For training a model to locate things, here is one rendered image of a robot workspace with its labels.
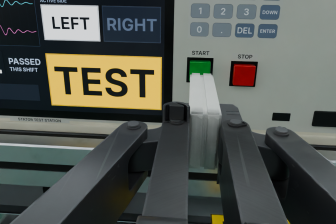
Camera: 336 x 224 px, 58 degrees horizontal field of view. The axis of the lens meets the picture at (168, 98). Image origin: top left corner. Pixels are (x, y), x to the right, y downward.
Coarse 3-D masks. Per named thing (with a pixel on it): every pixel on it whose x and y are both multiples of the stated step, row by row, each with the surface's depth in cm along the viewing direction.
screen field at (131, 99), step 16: (48, 64) 28; (64, 64) 27; (80, 64) 27; (96, 64) 27; (112, 64) 27; (128, 64) 27; (144, 64) 27; (160, 64) 27; (48, 80) 28; (64, 80) 28; (80, 80) 28; (96, 80) 28; (112, 80) 28; (128, 80) 27; (144, 80) 27; (160, 80) 27; (64, 96) 28; (80, 96) 28; (96, 96) 28; (112, 96) 28; (128, 96) 28; (144, 96) 28; (160, 96) 28
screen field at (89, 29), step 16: (48, 16) 26; (64, 16) 26; (80, 16) 26; (96, 16) 26; (112, 16) 26; (128, 16) 26; (144, 16) 25; (160, 16) 25; (48, 32) 26; (64, 32) 26; (80, 32) 26; (96, 32) 26; (112, 32) 26; (128, 32) 26; (144, 32) 26; (160, 32) 26
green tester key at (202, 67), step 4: (192, 60) 26; (196, 60) 26; (200, 60) 26; (204, 60) 26; (208, 60) 26; (192, 64) 26; (196, 64) 26; (200, 64) 26; (204, 64) 26; (208, 64) 26; (192, 68) 26; (196, 68) 26; (200, 68) 26; (204, 68) 26; (208, 68) 26; (192, 72) 26; (196, 72) 26; (200, 72) 26; (204, 72) 26; (208, 72) 26
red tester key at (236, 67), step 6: (234, 66) 26; (240, 66) 26; (246, 66) 26; (252, 66) 26; (234, 72) 26; (240, 72) 26; (246, 72) 26; (252, 72) 26; (234, 78) 26; (240, 78) 26; (246, 78) 26; (252, 78) 26; (234, 84) 26; (240, 84) 26; (246, 84) 26; (252, 84) 26
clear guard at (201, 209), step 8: (192, 200) 28; (200, 200) 28; (208, 200) 28; (216, 200) 28; (192, 208) 27; (200, 208) 27; (208, 208) 27; (216, 208) 27; (192, 216) 26; (200, 216) 26; (208, 216) 26
